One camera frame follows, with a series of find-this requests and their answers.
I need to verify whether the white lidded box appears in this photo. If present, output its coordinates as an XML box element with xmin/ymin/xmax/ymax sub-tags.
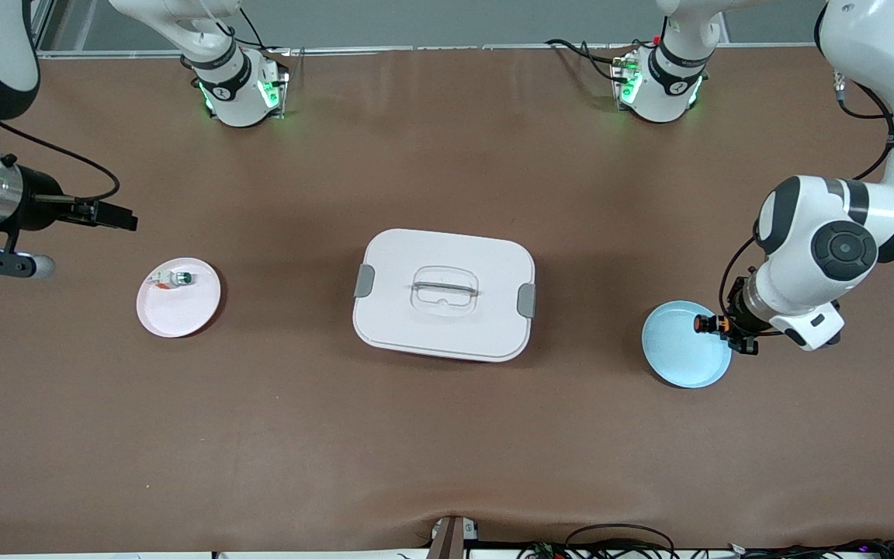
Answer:
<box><xmin>352</xmin><ymin>228</ymin><xmax>536</xmax><ymax>363</ymax></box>

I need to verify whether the light blue round plate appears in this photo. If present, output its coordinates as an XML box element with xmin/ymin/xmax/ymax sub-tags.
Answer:
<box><xmin>641</xmin><ymin>300</ymin><xmax>733</xmax><ymax>389</ymax></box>

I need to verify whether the pink round plate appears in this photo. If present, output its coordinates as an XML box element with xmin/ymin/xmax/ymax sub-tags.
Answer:
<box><xmin>136</xmin><ymin>257</ymin><xmax>222</xmax><ymax>339</ymax></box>

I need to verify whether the white and green push-button switch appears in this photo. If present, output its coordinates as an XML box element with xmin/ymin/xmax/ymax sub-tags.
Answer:
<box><xmin>148</xmin><ymin>269</ymin><xmax>196</xmax><ymax>290</ymax></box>

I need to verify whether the aluminium frame beam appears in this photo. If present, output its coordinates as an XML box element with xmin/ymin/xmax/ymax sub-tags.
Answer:
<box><xmin>28</xmin><ymin>0</ymin><xmax>57</xmax><ymax>59</ymax></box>

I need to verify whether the black looped cable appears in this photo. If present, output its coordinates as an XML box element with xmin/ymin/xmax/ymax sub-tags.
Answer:
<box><xmin>563</xmin><ymin>523</ymin><xmax>678</xmax><ymax>559</ymax></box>

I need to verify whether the tangled black cable bundle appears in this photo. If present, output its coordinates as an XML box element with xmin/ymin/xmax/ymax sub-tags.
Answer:
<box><xmin>517</xmin><ymin>540</ymin><xmax>894</xmax><ymax>559</ymax></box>

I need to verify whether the black arm base cable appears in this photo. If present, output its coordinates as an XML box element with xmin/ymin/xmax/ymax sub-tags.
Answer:
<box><xmin>544</xmin><ymin>35</ymin><xmax>653</xmax><ymax>82</ymax></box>

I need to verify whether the silver table edge rail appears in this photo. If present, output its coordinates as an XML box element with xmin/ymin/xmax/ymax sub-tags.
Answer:
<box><xmin>36</xmin><ymin>43</ymin><xmax>828</xmax><ymax>61</ymax></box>

